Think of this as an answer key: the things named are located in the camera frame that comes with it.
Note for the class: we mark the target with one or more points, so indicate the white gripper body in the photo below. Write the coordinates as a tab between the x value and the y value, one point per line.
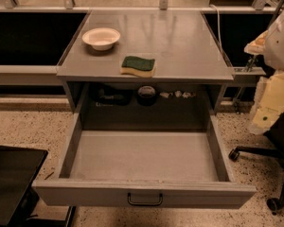
280	44

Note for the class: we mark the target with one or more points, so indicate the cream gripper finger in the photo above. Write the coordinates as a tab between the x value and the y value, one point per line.
257	46

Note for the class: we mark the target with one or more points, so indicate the green and yellow sponge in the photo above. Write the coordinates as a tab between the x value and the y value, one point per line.
137	66

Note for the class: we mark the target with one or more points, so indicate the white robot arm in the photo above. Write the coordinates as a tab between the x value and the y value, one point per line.
274	55

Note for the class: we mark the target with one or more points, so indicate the grey open top drawer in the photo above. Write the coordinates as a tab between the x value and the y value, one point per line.
99	168

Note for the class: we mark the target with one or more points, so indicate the grey cabinet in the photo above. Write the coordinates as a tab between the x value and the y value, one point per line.
187	59

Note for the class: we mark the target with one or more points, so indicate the crumpled white paper pieces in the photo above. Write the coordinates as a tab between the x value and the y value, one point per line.
177	94

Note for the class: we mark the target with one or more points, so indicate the black tape roll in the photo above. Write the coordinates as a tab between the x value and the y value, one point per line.
146	95

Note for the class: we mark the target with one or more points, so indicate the white bowl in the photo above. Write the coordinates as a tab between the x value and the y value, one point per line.
101	39

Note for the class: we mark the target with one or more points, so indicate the dark object inside cabinet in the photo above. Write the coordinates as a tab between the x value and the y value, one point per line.
110	96

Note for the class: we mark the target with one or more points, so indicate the black flat panel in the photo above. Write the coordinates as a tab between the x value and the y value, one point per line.
18	169

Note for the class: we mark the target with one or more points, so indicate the black drawer handle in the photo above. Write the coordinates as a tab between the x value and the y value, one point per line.
144	201

